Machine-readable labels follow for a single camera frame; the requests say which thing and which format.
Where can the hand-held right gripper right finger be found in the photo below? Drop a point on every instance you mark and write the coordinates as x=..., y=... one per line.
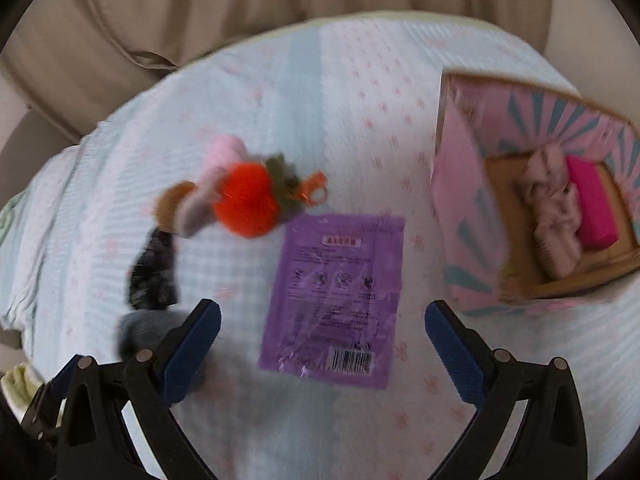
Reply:
x=452, y=350

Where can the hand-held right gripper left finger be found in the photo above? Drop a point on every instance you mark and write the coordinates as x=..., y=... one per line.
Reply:
x=190, y=345

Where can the pink striped cardboard box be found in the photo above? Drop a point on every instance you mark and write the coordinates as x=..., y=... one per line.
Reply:
x=505, y=185

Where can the grey sock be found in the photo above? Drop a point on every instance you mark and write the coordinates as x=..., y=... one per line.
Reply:
x=145, y=332

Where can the dark patterned sock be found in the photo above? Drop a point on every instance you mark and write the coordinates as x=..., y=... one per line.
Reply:
x=152, y=272

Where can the purple plastic packet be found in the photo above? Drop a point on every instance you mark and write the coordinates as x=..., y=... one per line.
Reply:
x=335, y=295

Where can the brown plush ball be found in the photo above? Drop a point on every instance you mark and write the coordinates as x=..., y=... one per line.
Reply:
x=170, y=205

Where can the beige rolled socks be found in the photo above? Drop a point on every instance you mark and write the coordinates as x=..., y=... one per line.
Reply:
x=550, y=215

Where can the pink plush toy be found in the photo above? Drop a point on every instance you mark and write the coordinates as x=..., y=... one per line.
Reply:
x=220, y=160

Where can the light patterned blanket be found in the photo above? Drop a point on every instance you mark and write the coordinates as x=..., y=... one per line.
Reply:
x=320, y=210

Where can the magenta block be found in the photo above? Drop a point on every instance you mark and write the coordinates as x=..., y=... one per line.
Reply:
x=592, y=205

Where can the beige sofa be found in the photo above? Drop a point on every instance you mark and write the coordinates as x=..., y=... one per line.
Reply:
x=250, y=10

